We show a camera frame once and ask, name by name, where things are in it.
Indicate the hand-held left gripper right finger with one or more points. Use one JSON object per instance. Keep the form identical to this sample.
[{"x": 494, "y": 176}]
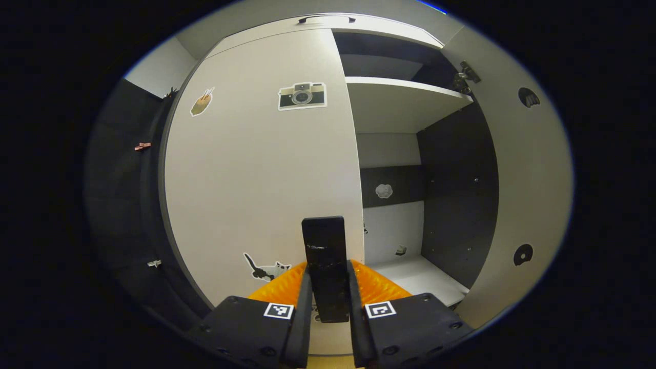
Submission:
[{"x": 410, "y": 328}]

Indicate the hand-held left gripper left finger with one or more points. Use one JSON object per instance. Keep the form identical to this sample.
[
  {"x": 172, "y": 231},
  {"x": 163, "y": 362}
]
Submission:
[{"x": 251, "y": 328}]

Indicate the white cabinet door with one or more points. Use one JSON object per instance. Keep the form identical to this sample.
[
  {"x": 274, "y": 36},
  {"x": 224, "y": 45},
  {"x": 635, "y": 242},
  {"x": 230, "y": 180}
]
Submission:
[
  {"x": 533, "y": 179},
  {"x": 246, "y": 179}
]

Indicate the white double-door shoe cabinet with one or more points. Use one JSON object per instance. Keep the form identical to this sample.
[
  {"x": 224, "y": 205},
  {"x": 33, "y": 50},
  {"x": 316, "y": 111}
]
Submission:
[{"x": 456, "y": 179}]

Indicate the white cabinet shelf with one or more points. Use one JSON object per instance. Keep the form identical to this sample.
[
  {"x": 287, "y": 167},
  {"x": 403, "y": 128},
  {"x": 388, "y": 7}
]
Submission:
[
  {"x": 420, "y": 277},
  {"x": 400, "y": 102}
]

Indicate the metal door hinge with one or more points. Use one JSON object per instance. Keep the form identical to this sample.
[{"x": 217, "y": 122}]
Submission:
[{"x": 465, "y": 77}]

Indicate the white cabinet drawer front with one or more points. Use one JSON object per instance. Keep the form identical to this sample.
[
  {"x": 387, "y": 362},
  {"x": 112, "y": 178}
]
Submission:
[{"x": 389, "y": 28}]

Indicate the black backdrop cloth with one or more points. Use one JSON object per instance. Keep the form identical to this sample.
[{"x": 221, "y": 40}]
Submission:
[{"x": 118, "y": 205}]

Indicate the pink clip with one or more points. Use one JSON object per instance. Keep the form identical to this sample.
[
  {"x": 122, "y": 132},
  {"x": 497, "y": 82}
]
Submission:
[{"x": 142, "y": 146}]

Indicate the black clip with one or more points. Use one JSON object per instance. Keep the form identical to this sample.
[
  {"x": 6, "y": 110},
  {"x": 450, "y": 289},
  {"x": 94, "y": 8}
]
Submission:
[{"x": 169, "y": 93}]

